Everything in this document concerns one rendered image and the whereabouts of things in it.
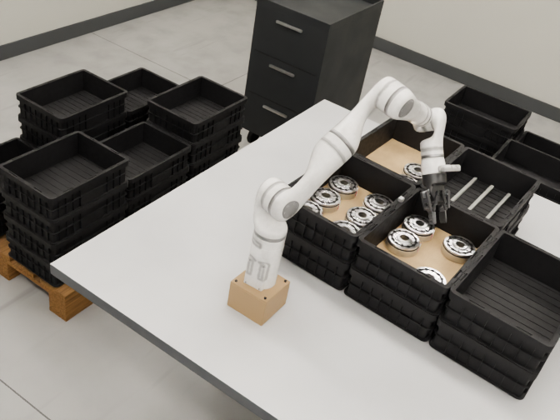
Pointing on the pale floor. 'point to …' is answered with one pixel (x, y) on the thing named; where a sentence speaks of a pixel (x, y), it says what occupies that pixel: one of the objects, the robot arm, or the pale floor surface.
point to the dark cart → (307, 58)
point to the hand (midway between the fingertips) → (437, 218)
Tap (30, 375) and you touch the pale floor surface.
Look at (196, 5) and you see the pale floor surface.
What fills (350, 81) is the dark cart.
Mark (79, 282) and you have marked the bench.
